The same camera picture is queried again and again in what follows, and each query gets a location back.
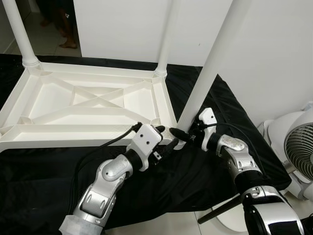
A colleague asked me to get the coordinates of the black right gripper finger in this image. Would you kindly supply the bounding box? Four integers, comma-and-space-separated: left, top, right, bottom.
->
169, 128, 190, 144

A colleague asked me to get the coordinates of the white plastic table top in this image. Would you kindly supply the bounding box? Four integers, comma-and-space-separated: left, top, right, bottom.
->
0, 61, 189, 153

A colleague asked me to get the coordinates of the black tablecloth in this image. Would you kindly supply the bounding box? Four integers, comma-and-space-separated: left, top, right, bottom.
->
0, 53, 292, 233

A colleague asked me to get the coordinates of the white round floor base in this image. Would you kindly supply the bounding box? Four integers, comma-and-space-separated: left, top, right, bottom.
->
215, 196, 250, 234

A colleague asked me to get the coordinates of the person in black trousers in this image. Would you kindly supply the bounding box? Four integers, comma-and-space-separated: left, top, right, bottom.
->
37, 0, 80, 49

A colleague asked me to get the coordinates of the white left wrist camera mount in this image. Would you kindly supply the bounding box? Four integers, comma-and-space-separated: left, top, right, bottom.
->
126, 123, 164, 172

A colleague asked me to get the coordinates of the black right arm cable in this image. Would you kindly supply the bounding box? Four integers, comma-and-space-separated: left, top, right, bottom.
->
201, 121, 268, 187

